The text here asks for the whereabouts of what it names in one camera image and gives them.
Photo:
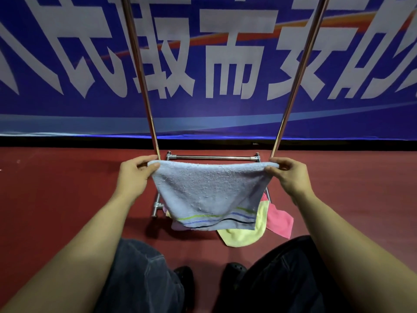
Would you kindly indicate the person's left hand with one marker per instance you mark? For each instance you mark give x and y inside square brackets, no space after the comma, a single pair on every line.
[132,179]

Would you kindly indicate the person's right hand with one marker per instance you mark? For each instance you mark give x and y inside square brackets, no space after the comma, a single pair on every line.
[293,179]

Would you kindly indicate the person's left thumb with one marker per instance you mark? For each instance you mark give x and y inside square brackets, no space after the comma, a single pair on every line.
[150,169]

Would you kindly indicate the person's right thumb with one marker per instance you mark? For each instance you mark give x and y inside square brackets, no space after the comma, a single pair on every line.
[272,171]

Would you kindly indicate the light blue striped towel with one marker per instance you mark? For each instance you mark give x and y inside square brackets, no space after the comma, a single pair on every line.
[208,195]

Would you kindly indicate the person's right forearm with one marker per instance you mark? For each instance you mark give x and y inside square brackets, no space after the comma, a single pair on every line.
[355,254]

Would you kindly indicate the person's left forearm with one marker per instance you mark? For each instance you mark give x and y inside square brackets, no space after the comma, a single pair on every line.
[65,254]

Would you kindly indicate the pink towel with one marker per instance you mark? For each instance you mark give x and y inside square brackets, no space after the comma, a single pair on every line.
[277,218]

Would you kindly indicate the yellow towel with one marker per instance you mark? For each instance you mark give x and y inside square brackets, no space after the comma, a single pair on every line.
[242,233]

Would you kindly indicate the metal clothes drying rack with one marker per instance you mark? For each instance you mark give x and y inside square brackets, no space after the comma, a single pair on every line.
[295,84]

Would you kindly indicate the person's dark jeans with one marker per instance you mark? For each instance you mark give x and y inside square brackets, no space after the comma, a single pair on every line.
[286,277]

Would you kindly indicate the person's black right shoe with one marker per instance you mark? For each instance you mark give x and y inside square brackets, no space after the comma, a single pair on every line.
[233,273]

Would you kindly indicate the person's black shoe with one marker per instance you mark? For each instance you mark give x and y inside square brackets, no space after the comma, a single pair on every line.
[233,273]
[186,283]

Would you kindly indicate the person's black left shoe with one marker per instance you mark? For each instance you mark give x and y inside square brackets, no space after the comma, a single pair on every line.
[186,283]

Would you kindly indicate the blue banner with white print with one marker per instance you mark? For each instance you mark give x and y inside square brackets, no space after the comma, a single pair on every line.
[208,61]

